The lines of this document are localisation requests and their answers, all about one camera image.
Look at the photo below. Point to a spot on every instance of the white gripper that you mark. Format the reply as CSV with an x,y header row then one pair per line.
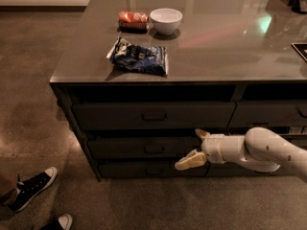
x,y
213,148

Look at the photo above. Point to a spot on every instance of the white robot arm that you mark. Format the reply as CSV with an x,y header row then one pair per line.
x,y
260,150

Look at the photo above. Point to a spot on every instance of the grey drawer cabinet island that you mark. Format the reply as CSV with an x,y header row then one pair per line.
x,y
224,51

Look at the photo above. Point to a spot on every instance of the blue chip bag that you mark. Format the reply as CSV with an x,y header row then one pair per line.
x,y
139,58

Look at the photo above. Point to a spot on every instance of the white ceramic bowl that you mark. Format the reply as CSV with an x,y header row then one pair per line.
x,y
165,20

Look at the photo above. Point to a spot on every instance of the red soda can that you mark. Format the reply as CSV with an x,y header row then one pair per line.
x,y
133,20

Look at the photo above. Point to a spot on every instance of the brown trouser leg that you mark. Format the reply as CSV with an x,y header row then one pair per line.
x,y
8,190

